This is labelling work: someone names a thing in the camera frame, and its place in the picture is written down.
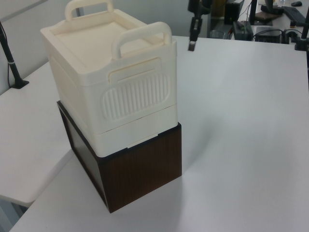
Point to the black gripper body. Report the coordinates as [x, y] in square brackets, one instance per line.
[199, 6]

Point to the black open box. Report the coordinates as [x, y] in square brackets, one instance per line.
[269, 35]

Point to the black pole with clamp base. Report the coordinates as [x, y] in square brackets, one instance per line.
[10, 64]

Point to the cream plastic storage cabinet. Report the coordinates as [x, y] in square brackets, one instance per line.
[101, 79]

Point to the black monitor stand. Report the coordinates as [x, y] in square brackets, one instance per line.
[253, 14]

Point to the black rounded base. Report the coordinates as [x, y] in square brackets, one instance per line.
[271, 9]

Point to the black computer keyboard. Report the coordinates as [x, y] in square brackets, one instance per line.
[294, 15]

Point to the clear drinking glass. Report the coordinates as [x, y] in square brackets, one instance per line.
[217, 34]

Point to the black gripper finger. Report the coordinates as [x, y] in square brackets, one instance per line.
[192, 36]
[199, 26]

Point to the brown wooden board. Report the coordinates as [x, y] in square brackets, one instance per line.
[264, 16]

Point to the black computer mouse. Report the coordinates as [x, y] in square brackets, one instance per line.
[296, 4]

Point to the black flat monitor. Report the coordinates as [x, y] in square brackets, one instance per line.
[233, 12]

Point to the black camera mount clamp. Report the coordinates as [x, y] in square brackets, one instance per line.
[303, 38]

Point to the dark brown wooden box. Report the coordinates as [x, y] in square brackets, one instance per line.
[142, 174]

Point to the black device with green label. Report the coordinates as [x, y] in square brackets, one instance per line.
[243, 30]

